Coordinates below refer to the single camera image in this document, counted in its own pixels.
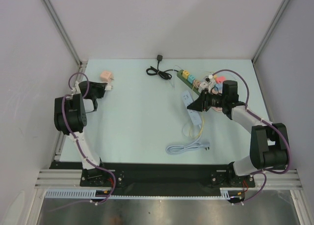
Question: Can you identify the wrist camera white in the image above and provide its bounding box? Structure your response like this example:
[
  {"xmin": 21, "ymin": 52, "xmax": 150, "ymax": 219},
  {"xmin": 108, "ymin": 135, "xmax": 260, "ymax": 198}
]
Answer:
[
  {"xmin": 203, "ymin": 75, "xmax": 215, "ymax": 89},
  {"xmin": 71, "ymin": 81, "xmax": 81, "ymax": 94}
]

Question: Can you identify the pink deer cube socket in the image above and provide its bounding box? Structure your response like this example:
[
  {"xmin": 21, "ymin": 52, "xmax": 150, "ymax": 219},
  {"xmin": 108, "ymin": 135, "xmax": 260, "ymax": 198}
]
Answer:
[{"xmin": 100, "ymin": 71, "xmax": 114, "ymax": 84}]

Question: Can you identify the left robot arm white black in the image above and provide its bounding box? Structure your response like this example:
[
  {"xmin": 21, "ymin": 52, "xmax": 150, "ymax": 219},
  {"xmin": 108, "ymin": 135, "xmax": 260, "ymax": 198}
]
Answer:
[{"xmin": 54, "ymin": 81, "xmax": 110, "ymax": 187}]

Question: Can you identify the right aluminium frame post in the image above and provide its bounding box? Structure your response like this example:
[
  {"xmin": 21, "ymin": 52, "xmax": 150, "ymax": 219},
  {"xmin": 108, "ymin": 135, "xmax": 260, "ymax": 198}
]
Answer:
[{"xmin": 251, "ymin": 0, "xmax": 296, "ymax": 64}]

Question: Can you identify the yellow plug adapter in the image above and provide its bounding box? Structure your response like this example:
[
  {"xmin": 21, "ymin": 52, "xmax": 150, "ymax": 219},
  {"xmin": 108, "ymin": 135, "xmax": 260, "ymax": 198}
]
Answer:
[{"xmin": 182, "ymin": 70, "xmax": 190, "ymax": 80}]

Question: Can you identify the grey cable duct rail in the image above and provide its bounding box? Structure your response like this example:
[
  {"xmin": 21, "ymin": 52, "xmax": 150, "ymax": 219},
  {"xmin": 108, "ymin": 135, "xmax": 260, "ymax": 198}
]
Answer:
[{"xmin": 45, "ymin": 188, "xmax": 245, "ymax": 200}]

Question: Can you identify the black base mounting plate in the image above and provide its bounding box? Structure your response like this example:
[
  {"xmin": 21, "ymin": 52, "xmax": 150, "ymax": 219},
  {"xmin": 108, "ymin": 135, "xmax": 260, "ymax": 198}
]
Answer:
[{"xmin": 49, "ymin": 161, "xmax": 257, "ymax": 198}]

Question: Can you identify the pink plug adapter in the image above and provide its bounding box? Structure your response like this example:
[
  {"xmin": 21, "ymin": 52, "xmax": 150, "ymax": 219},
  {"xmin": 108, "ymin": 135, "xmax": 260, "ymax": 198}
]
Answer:
[{"xmin": 193, "ymin": 79, "xmax": 201, "ymax": 88}]

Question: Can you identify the green power strip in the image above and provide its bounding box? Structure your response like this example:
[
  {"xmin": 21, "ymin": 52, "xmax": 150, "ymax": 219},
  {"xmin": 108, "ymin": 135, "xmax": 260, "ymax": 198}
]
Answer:
[{"xmin": 177, "ymin": 70, "xmax": 201, "ymax": 95}]

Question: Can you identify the pale green charging cable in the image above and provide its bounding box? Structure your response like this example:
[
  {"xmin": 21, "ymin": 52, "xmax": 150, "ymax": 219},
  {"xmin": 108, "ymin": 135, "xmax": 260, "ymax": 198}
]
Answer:
[{"xmin": 181, "ymin": 72, "xmax": 216, "ymax": 140}]

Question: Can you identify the white Honor charger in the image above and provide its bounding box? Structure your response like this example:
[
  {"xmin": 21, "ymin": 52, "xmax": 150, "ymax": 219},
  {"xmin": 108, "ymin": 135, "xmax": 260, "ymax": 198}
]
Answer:
[{"xmin": 105, "ymin": 84, "xmax": 113, "ymax": 91}]

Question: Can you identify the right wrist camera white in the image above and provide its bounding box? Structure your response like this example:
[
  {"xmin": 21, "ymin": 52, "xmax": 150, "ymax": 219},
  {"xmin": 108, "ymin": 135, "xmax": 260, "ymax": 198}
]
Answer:
[{"xmin": 203, "ymin": 75, "xmax": 215, "ymax": 89}]

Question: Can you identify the black power cable with plug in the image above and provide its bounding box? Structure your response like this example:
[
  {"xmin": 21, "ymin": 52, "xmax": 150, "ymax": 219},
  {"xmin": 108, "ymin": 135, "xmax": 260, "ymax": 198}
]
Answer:
[{"xmin": 146, "ymin": 54, "xmax": 174, "ymax": 80}]

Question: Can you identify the red pink cube charger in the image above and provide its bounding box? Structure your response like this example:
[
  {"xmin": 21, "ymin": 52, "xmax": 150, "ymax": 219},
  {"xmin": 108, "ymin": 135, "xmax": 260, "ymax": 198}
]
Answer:
[{"xmin": 215, "ymin": 76, "xmax": 226, "ymax": 84}]

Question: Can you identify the left aluminium frame post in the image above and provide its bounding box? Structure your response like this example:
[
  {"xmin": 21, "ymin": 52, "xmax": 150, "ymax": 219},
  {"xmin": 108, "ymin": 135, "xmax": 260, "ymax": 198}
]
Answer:
[{"xmin": 35, "ymin": 0, "xmax": 88, "ymax": 69}]

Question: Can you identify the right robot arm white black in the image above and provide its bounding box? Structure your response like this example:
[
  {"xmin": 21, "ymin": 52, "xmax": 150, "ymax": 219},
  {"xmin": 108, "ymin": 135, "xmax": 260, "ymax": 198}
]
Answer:
[{"xmin": 187, "ymin": 80, "xmax": 290, "ymax": 186}]

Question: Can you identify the white charger on green strip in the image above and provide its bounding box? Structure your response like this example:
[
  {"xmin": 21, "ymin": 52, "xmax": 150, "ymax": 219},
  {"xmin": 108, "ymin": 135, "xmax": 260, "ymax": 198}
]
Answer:
[{"xmin": 198, "ymin": 81, "xmax": 209, "ymax": 93}]

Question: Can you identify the aluminium frame post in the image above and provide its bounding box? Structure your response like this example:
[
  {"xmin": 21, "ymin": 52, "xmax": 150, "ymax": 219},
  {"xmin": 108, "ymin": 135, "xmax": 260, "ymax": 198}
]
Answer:
[
  {"xmin": 251, "ymin": 0, "xmax": 296, "ymax": 64},
  {"xmin": 35, "ymin": 0, "xmax": 88, "ymax": 69}
]

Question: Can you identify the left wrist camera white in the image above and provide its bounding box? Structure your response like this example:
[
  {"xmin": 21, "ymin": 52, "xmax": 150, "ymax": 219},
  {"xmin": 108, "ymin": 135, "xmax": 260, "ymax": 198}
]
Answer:
[{"xmin": 71, "ymin": 81, "xmax": 81, "ymax": 94}]

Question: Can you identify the light blue cube charger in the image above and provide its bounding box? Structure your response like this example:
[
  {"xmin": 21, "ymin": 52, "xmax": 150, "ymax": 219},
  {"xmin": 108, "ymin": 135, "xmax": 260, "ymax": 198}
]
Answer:
[{"xmin": 211, "ymin": 84, "xmax": 222, "ymax": 94}]

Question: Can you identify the teal plug adapter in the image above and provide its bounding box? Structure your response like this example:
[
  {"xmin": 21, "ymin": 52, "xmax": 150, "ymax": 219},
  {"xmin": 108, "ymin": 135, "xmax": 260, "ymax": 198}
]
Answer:
[{"xmin": 187, "ymin": 75, "xmax": 195, "ymax": 84}]

